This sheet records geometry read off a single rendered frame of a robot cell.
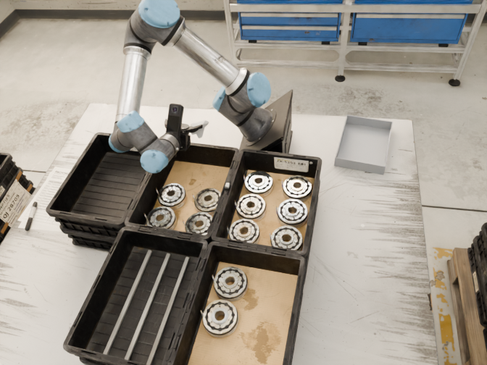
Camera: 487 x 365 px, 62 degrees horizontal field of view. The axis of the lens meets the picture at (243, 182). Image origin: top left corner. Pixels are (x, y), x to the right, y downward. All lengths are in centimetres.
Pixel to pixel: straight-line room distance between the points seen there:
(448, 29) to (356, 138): 153
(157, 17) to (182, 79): 214
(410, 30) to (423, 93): 48
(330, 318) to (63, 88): 304
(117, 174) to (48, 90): 227
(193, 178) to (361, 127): 80
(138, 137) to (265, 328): 67
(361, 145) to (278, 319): 90
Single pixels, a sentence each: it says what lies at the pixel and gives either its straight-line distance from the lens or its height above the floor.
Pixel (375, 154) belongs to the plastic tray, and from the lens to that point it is 181.
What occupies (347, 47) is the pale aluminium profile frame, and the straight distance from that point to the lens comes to 318.
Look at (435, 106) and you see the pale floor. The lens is 324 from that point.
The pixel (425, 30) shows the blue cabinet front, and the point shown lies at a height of 42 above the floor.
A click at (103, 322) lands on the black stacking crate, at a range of 136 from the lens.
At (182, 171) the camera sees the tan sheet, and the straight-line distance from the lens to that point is 160.
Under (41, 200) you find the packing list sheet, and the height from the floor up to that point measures 70.
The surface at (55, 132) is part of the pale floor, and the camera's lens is 341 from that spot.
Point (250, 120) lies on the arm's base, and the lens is 164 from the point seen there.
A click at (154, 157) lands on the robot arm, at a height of 114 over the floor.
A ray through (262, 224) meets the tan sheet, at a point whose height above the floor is 83.
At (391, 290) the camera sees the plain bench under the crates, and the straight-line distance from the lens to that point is 147.
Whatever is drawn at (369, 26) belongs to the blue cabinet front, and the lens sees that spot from 313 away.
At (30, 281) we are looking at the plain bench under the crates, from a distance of 172.
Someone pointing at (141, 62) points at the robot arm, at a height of 123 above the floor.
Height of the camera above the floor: 200
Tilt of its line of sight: 50 degrees down
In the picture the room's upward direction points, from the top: 8 degrees counter-clockwise
